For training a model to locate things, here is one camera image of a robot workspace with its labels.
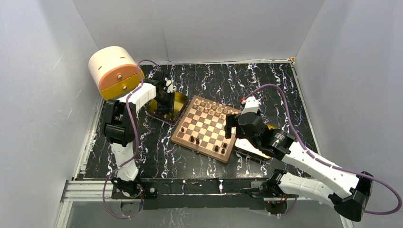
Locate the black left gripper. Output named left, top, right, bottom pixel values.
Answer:
left=155, top=91, right=175, bottom=116

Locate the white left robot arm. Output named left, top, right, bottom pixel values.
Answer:
left=103, top=71, right=175, bottom=198

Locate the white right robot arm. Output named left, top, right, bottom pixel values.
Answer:
left=225, top=112, right=373, bottom=222

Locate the wooden chess board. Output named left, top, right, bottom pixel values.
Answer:
left=171, top=95, right=241, bottom=163

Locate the gold tin box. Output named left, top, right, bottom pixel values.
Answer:
left=146, top=92, right=190, bottom=126

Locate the gold tin lid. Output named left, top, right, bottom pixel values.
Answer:
left=235, top=139, right=271, bottom=159

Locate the round cream drawer cabinet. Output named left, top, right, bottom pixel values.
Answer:
left=88, top=46, right=145, bottom=101

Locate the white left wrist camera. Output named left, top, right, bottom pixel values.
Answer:
left=166, top=80, right=173, bottom=93

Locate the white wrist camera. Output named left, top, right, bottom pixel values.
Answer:
left=240, top=95, right=260, bottom=114
left=166, top=80, right=173, bottom=93

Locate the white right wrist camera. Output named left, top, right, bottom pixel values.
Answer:
left=240, top=95, right=260, bottom=114

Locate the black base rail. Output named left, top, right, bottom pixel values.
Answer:
left=112, top=178, right=295, bottom=214

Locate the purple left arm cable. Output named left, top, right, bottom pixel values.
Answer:
left=102, top=59, right=161, bottom=220

